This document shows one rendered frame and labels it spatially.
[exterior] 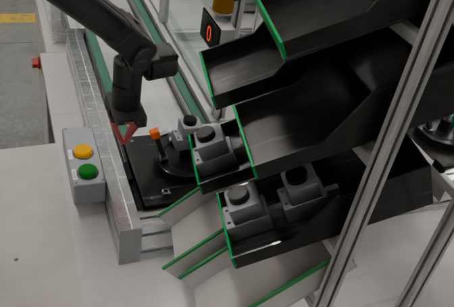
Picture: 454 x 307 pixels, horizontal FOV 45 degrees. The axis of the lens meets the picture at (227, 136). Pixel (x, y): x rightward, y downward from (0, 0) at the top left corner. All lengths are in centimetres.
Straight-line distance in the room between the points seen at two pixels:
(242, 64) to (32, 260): 62
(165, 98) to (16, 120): 161
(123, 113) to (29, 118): 200
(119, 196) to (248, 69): 49
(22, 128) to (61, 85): 131
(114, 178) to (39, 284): 26
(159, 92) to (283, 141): 94
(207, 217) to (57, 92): 80
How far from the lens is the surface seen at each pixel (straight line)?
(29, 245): 122
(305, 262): 86
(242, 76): 80
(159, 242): 116
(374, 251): 134
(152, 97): 157
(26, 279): 117
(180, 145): 119
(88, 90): 150
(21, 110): 314
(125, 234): 111
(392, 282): 129
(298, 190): 74
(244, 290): 91
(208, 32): 131
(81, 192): 121
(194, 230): 102
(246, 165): 87
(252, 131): 71
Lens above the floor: 176
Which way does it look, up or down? 36 degrees down
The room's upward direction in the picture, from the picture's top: 10 degrees clockwise
